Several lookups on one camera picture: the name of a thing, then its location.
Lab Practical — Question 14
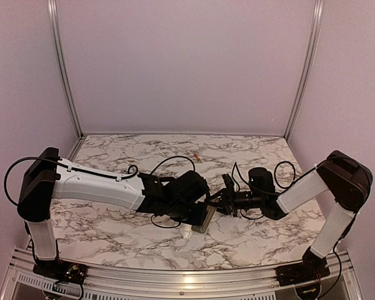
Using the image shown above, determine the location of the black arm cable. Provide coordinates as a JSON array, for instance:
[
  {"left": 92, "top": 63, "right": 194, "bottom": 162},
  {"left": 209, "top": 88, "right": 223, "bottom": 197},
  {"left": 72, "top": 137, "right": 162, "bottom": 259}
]
[
  {"left": 231, "top": 161, "right": 341, "bottom": 221},
  {"left": 3, "top": 155, "right": 194, "bottom": 229}
]

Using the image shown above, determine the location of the right aluminium frame post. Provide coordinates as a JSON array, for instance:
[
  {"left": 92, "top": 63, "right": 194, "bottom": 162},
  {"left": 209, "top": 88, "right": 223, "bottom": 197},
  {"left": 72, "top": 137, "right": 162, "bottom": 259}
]
[{"left": 284, "top": 0, "right": 324, "bottom": 141}]

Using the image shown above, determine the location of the left aluminium frame post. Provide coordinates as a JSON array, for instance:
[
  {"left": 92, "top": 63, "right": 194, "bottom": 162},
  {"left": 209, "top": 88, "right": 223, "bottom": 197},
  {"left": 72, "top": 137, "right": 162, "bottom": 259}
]
[{"left": 47, "top": 0, "right": 84, "bottom": 139}]

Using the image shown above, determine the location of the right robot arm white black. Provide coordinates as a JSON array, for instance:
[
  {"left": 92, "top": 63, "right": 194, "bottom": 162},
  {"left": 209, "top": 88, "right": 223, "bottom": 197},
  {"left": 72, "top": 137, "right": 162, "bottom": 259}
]
[{"left": 210, "top": 151, "right": 373, "bottom": 280}]

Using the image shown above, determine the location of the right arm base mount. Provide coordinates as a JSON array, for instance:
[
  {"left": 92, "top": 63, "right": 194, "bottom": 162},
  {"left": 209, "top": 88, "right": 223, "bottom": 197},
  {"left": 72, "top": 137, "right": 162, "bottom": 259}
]
[{"left": 275, "top": 247, "right": 331, "bottom": 286}]

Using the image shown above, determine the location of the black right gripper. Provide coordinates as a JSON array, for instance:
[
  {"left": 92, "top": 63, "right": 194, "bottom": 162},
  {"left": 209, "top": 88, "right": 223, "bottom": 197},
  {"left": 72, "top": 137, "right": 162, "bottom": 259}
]
[{"left": 204, "top": 184, "right": 264, "bottom": 217}]

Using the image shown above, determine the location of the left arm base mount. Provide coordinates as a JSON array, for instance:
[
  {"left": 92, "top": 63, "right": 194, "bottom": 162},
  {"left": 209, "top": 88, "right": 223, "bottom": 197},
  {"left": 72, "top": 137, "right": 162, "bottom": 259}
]
[{"left": 33, "top": 257, "right": 87, "bottom": 284}]

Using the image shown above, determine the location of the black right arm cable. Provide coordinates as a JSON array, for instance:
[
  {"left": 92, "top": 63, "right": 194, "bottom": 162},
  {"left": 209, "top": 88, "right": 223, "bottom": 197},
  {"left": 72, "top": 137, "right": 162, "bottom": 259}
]
[{"left": 231, "top": 161, "right": 341, "bottom": 221}]

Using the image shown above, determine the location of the aluminium frame post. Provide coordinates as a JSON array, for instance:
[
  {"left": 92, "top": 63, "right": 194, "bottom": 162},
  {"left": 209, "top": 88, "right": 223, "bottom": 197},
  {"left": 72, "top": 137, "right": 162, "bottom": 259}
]
[
  {"left": 47, "top": 0, "right": 84, "bottom": 139},
  {"left": 284, "top": 0, "right": 324, "bottom": 141}
]

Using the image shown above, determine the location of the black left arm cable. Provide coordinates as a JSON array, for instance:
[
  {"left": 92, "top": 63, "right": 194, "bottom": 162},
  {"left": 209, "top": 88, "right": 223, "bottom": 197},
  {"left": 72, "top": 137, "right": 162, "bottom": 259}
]
[{"left": 3, "top": 155, "right": 194, "bottom": 229}]

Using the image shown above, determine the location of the front aluminium rail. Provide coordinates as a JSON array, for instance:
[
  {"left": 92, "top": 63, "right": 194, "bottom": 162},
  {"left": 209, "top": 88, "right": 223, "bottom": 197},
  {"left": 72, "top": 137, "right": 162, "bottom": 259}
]
[{"left": 0, "top": 249, "right": 364, "bottom": 299}]

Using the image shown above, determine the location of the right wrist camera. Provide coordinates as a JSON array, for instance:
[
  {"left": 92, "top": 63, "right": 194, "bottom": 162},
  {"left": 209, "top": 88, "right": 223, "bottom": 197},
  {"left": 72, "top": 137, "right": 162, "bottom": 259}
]
[{"left": 222, "top": 174, "right": 235, "bottom": 192}]

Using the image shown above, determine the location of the grey white remote control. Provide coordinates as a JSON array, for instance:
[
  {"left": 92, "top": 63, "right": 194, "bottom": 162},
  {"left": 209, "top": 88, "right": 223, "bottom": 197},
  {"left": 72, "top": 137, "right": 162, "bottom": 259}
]
[{"left": 191, "top": 206, "right": 216, "bottom": 234}]

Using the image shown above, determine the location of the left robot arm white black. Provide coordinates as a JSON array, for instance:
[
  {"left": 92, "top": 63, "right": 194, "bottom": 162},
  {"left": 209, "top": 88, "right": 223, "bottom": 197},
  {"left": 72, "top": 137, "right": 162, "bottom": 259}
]
[{"left": 17, "top": 147, "right": 209, "bottom": 278}]

